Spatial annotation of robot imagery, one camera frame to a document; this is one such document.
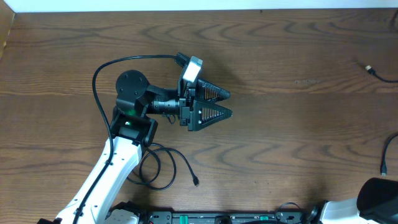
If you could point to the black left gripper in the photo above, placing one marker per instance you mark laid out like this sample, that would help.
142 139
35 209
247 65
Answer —
185 106

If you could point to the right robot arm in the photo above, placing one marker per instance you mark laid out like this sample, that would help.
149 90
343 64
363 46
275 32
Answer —
376 203

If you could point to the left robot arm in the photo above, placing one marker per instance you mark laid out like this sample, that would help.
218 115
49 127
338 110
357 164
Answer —
131 133

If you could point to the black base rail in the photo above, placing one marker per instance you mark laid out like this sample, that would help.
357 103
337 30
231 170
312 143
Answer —
127 212

